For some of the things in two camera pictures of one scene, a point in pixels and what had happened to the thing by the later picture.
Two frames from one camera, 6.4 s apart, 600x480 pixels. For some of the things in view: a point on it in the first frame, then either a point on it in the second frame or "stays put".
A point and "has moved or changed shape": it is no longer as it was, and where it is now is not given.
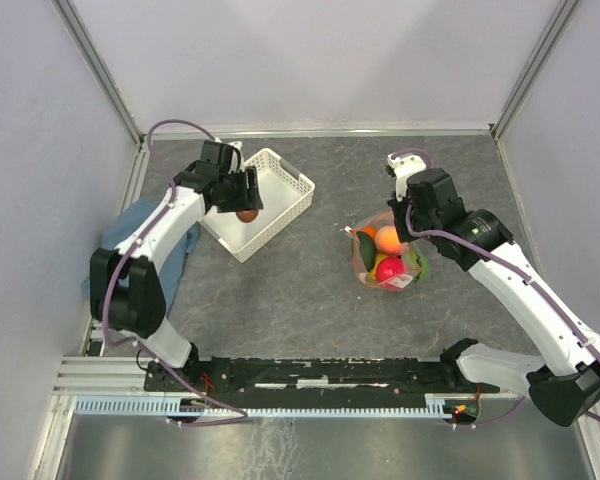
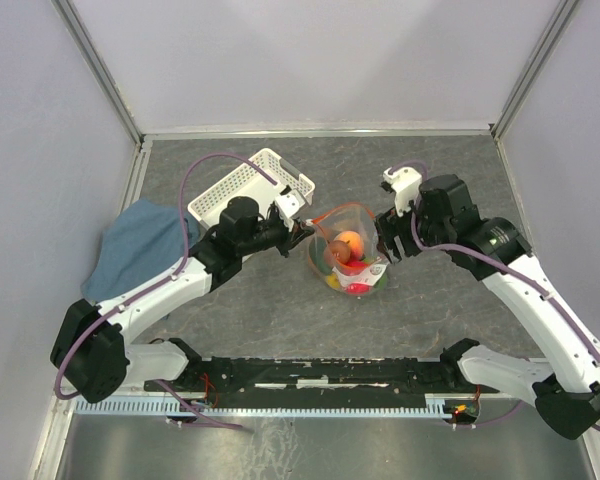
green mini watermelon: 416,265 to 381,284
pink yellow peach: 387,239 has moved or changed shape
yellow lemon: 379,257 to 333,281
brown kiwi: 247,215 has moved or changed shape
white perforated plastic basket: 284,190 stays put
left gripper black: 251,198 to 298,234
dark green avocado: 368,249 to 320,263
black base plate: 312,378 stays put
